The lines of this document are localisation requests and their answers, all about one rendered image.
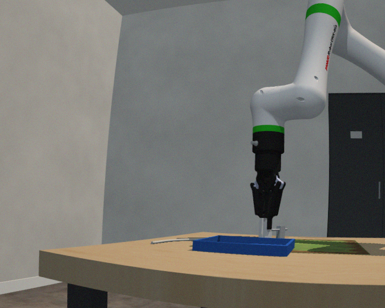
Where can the green grass patch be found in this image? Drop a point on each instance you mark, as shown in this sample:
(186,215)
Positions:
(328,247)

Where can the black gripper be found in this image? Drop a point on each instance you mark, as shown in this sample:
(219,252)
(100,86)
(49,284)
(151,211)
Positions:
(267,203)

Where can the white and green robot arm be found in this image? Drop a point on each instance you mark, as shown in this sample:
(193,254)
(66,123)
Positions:
(326,32)

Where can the blue tray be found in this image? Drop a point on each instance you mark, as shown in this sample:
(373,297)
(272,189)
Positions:
(245,245)

